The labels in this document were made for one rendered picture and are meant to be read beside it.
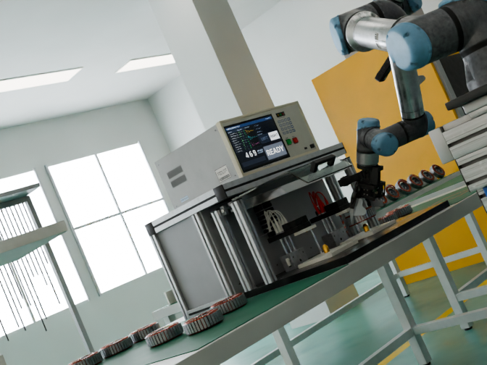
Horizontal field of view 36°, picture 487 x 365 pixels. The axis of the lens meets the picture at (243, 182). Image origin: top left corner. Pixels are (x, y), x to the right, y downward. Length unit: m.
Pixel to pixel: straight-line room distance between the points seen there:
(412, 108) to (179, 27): 4.72
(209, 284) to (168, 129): 8.31
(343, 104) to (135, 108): 4.84
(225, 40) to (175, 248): 4.39
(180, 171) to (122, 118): 7.92
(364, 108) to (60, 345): 4.66
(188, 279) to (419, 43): 1.23
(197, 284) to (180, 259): 0.11
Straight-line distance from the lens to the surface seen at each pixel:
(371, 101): 6.38
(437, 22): 1.88
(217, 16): 6.95
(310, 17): 8.92
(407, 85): 2.40
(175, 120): 10.67
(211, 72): 6.75
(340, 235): 2.73
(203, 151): 2.60
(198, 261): 2.57
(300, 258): 2.55
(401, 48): 1.88
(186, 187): 2.70
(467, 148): 1.94
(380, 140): 2.41
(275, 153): 2.64
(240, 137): 2.55
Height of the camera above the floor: 0.94
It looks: 4 degrees up
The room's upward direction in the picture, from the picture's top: 24 degrees counter-clockwise
